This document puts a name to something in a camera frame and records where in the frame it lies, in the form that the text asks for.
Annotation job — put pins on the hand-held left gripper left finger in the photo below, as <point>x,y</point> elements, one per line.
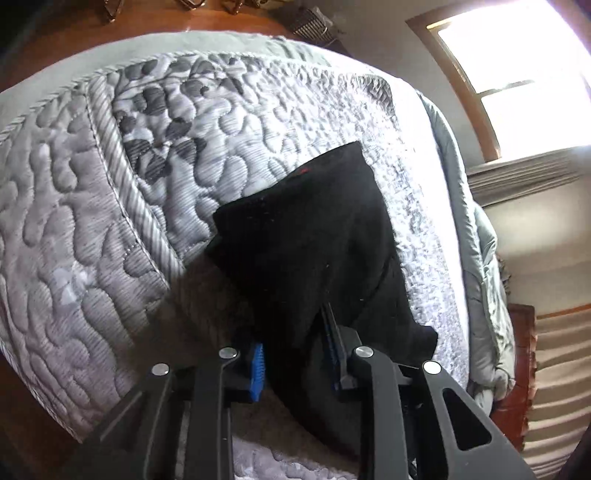
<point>256,369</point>

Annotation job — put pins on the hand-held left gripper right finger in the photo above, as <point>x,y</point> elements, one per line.
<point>330,344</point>

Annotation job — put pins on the black pants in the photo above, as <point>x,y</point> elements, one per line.
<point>323,230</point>

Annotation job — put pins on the grey-green comforter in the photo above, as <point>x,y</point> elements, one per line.
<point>489,300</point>

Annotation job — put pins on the wooden headboard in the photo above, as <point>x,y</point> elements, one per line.
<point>515,369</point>

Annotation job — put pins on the grey quilted mattress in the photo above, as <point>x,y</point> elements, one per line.
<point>69,230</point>

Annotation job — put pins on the beige pleated cloth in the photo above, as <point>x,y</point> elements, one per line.
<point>561,392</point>

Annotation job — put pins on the beige curtain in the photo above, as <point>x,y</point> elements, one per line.
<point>521,177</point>

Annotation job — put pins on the wooden framed window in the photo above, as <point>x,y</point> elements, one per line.
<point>521,46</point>

